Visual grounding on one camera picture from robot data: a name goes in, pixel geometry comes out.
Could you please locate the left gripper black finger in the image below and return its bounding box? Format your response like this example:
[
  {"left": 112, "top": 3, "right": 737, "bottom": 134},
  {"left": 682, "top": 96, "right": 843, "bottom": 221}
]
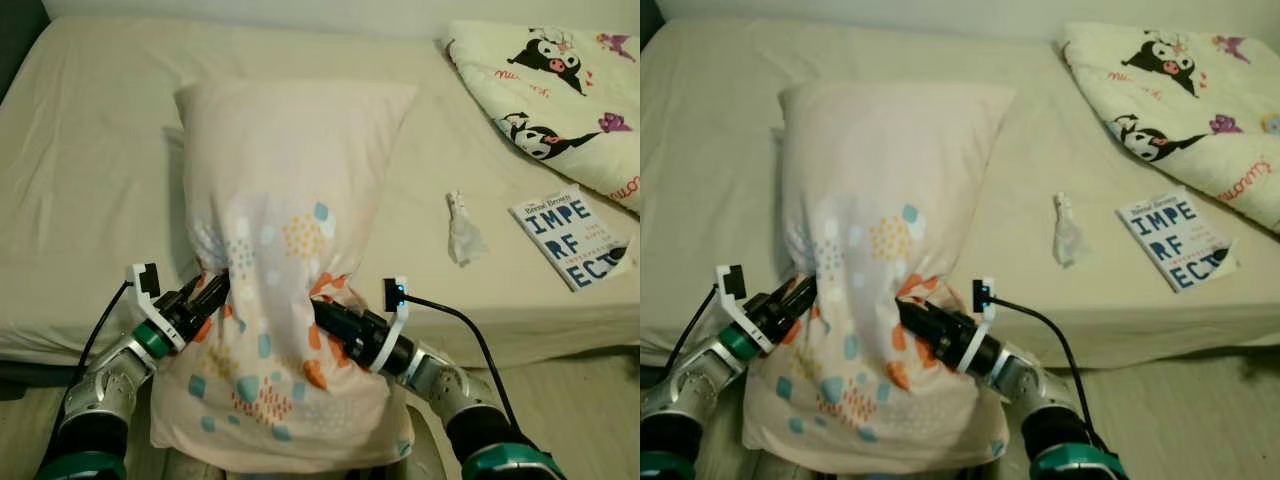
[
  {"left": 198, "top": 272, "right": 233, "bottom": 316},
  {"left": 785, "top": 273, "right": 819, "bottom": 316}
]

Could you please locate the pink patterned pillow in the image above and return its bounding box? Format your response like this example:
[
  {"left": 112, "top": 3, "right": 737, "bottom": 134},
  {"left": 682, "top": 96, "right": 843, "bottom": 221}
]
[
  {"left": 150, "top": 80, "right": 419, "bottom": 473},
  {"left": 742, "top": 80, "right": 1016, "bottom": 473}
]

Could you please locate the white book with blue letters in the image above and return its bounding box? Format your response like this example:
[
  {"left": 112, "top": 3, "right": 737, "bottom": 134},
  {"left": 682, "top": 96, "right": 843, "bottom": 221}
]
[
  {"left": 1115, "top": 185, "right": 1236, "bottom": 293},
  {"left": 508, "top": 185, "right": 634, "bottom": 293}
]

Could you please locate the beige sheeted bed mattress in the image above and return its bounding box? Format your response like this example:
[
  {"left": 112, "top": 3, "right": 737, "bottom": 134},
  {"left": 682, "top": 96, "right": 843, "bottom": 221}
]
[
  {"left": 0, "top": 15, "right": 641, "bottom": 366},
  {"left": 640, "top": 15, "right": 1280, "bottom": 366}
]

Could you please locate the cream cartoon print quilt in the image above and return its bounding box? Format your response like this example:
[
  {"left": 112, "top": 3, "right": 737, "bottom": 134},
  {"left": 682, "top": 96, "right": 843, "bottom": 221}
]
[
  {"left": 1062, "top": 22, "right": 1280, "bottom": 236},
  {"left": 445, "top": 20, "right": 641, "bottom": 216}
]

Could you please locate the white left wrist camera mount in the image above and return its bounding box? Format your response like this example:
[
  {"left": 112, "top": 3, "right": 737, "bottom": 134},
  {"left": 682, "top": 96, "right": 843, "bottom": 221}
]
[
  {"left": 130, "top": 262, "right": 186, "bottom": 353},
  {"left": 714, "top": 262, "right": 776, "bottom": 353}
]

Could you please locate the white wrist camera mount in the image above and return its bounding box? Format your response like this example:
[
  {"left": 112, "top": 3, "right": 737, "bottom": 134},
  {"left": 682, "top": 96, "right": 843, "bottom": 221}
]
[
  {"left": 955, "top": 277, "right": 999, "bottom": 376},
  {"left": 355, "top": 277, "right": 411, "bottom": 376},
  {"left": 714, "top": 262, "right": 776, "bottom": 353},
  {"left": 130, "top": 262, "right": 186, "bottom": 353}
]

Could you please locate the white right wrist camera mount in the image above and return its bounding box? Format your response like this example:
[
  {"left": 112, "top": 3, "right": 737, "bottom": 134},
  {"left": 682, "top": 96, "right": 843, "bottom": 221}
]
[
  {"left": 955, "top": 277, "right": 999, "bottom": 376},
  {"left": 355, "top": 277, "right": 411, "bottom": 376}
]

